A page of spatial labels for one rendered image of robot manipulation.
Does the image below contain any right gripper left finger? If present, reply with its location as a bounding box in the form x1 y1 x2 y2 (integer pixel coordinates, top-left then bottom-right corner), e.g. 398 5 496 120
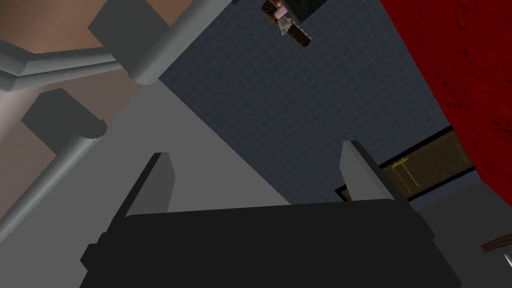
112 151 177 230

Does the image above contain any dark wall picture with brown figures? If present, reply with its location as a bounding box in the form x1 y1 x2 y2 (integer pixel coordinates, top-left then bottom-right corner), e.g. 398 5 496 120
259 0 330 49

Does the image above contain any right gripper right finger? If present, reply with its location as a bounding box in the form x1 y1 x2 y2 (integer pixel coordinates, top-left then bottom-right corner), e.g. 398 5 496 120
338 139 410 204

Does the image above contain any brown panel with black frame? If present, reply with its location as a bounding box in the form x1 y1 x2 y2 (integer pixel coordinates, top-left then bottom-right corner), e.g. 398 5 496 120
334 125 477 203

